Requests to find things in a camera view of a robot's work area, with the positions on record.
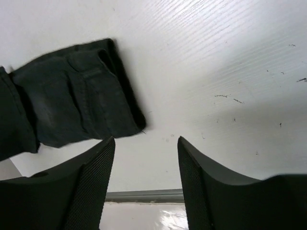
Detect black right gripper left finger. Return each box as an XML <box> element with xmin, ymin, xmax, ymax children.
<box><xmin>0</xmin><ymin>137</ymin><xmax>116</xmax><ymax>230</ymax></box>

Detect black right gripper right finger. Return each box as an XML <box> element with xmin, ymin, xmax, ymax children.
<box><xmin>177</xmin><ymin>137</ymin><xmax>307</xmax><ymax>230</ymax></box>

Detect black trousers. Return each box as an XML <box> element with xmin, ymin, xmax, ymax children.
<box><xmin>0</xmin><ymin>38</ymin><xmax>146</xmax><ymax>160</ymax></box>

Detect white front cover board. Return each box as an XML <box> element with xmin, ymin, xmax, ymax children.
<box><xmin>99</xmin><ymin>202</ymin><xmax>189</xmax><ymax>230</ymax></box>

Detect aluminium front rail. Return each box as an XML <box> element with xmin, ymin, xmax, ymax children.
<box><xmin>105</xmin><ymin>189</ymin><xmax>184</xmax><ymax>203</ymax></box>

